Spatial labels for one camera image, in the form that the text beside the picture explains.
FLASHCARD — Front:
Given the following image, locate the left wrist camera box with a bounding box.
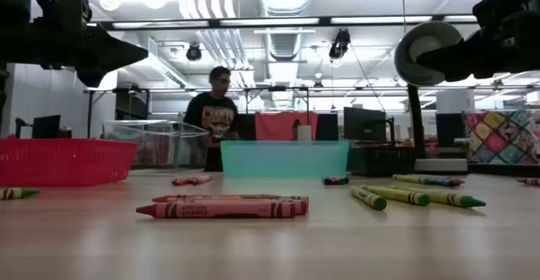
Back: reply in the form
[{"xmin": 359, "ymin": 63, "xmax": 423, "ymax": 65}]
[{"xmin": 54, "ymin": 0, "xmax": 93, "ymax": 32}]

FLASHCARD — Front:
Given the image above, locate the colourful patchwork quilt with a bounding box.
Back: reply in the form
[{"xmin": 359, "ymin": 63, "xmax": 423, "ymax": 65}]
[{"xmin": 462, "ymin": 110, "xmax": 540, "ymax": 165}]

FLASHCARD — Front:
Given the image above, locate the red cloth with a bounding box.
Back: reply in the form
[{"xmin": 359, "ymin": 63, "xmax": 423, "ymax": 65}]
[{"xmin": 255, "ymin": 110, "xmax": 319, "ymax": 142}]

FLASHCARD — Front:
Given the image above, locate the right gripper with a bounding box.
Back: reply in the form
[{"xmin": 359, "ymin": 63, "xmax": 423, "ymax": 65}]
[{"xmin": 416, "ymin": 9, "xmax": 540, "ymax": 83}]

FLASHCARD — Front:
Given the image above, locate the black partition panel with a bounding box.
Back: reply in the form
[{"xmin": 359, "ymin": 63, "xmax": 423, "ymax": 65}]
[
  {"xmin": 236, "ymin": 113, "xmax": 257, "ymax": 142},
  {"xmin": 316, "ymin": 113, "xmax": 339, "ymax": 142}
]

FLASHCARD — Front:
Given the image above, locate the person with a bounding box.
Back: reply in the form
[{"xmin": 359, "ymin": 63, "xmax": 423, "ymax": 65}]
[{"xmin": 183, "ymin": 65, "xmax": 240, "ymax": 172}]

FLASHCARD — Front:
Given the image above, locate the black overhead light bar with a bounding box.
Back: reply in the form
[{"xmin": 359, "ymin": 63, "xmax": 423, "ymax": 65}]
[{"xmin": 90, "ymin": 14, "xmax": 480, "ymax": 30}]

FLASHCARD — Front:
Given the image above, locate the clear plastic bin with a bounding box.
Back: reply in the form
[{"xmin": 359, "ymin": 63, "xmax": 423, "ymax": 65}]
[{"xmin": 102, "ymin": 119, "xmax": 210, "ymax": 171}]

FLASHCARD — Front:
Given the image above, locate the black hanging camera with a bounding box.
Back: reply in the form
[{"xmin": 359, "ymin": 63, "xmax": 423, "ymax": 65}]
[{"xmin": 328, "ymin": 28, "xmax": 352, "ymax": 61}]

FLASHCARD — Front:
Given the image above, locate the teal plastic bin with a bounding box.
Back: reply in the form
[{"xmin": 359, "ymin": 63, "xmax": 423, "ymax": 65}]
[{"xmin": 219, "ymin": 140, "xmax": 350, "ymax": 178}]

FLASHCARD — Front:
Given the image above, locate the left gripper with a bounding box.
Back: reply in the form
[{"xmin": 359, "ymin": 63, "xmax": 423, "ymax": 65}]
[{"xmin": 41, "ymin": 20, "xmax": 149, "ymax": 89}]

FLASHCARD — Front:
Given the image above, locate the black metal table frame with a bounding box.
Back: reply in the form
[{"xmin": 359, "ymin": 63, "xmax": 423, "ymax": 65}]
[{"xmin": 83, "ymin": 86, "xmax": 149, "ymax": 140}]

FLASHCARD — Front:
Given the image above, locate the black ceiling spotlight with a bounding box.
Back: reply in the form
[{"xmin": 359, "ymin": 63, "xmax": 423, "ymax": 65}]
[{"xmin": 185, "ymin": 42, "xmax": 203, "ymax": 62}]

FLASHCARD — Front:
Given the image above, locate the white desk lamp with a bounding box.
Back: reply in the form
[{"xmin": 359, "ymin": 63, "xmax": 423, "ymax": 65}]
[{"xmin": 394, "ymin": 20, "xmax": 469, "ymax": 175}]

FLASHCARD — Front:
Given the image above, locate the red plastic basket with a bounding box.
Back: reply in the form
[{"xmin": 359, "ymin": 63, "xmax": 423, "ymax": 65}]
[{"xmin": 0, "ymin": 137, "xmax": 138, "ymax": 187}]

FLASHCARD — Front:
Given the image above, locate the black plastic basket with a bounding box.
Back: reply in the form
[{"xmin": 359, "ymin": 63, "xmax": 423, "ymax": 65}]
[{"xmin": 348, "ymin": 144, "xmax": 417, "ymax": 176}]

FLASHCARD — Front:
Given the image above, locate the dark shelf unit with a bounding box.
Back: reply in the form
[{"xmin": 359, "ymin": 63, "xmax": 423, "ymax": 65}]
[{"xmin": 114, "ymin": 92, "xmax": 149, "ymax": 121}]

